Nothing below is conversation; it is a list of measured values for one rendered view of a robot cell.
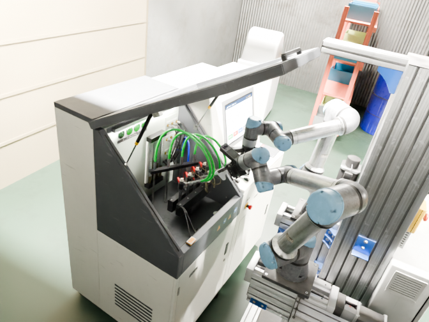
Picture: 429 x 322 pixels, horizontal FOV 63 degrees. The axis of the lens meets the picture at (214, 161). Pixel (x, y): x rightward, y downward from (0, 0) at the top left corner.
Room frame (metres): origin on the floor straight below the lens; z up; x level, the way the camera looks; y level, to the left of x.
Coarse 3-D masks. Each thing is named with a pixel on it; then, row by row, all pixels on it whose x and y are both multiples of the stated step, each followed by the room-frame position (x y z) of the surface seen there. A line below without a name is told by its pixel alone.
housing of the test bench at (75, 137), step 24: (192, 72) 2.58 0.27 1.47; (72, 96) 1.72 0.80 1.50; (96, 96) 1.78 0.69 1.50; (120, 96) 1.83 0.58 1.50; (144, 96) 1.89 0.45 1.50; (72, 120) 1.57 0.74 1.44; (72, 144) 1.58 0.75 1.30; (72, 168) 1.58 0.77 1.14; (72, 192) 1.59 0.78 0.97; (72, 216) 1.60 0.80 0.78; (72, 240) 1.61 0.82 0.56; (96, 240) 1.51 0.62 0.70; (72, 264) 1.62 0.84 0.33; (96, 264) 1.51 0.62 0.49; (96, 288) 1.52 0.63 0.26
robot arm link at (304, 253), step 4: (312, 240) 1.17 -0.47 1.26; (304, 244) 1.14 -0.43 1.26; (308, 244) 1.15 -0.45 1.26; (312, 244) 1.15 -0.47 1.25; (300, 248) 1.14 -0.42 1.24; (304, 248) 1.14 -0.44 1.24; (308, 248) 1.15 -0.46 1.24; (312, 248) 1.16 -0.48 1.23; (300, 252) 1.13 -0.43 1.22; (304, 252) 1.14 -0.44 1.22; (308, 252) 1.15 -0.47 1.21; (300, 256) 1.12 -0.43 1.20; (304, 256) 1.14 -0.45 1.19; (308, 256) 1.16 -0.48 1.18; (296, 260) 1.12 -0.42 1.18; (300, 260) 1.15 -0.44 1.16; (304, 260) 1.15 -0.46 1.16; (308, 260) 1.17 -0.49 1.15
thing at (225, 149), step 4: (224, 144) 1.49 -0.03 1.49; (228, 144) 1.49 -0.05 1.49; (220, 148) 1.47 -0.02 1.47; (224, 148) 1.47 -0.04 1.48; (228, 148) 1.47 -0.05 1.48; (232, 148) 1.48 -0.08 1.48; (224, 152) 1.45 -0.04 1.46; (228, 152) 1.45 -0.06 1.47; (232, 152) 1.46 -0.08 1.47; (236, 152) 1.46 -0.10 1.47; (228, 156) 1.44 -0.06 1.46; (232, 156) 1.43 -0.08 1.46; (236, 156) 1.44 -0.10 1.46; (232, 160) 1.43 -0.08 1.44
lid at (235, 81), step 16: (272, 64) 1.80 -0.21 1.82; (288, 64) 1.29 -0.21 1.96; (304, 64) 1.43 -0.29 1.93; (208, 80) 1.96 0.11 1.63; (224, 80) 1.67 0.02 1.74; (240, 80) 1.19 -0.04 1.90; (256, 80) 1.21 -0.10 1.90; (160, 96) 1.73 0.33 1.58; (176, 96) 1.27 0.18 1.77; (192, 96) 1.23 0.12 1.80; (208, 96) 1.20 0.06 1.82; (128, 112) 1.37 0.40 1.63; (144, 112) 1.33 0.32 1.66; (160, 112) 1.34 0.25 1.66
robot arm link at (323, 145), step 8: (328, 104) 1.82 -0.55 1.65; (336, 104) 1.79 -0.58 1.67; (344, 104) 1.78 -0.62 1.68; (328, 112) 1.79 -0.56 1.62; (336, 112) 1.74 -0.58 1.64; (328, 120) 1.77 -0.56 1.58; (336, 136) 1.78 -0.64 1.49; (320, 144) 1.77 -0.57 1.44; (328, 144) 1.76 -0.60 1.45; (320, 152) 1.76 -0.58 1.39; (328, 152) 1.77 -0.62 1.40; (312, 160) 1.77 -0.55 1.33; (320, 160) 1.76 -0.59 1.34; (304, 168) 1.79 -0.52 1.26; (312, 168) 1.75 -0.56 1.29; (320, 168) 1.76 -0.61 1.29
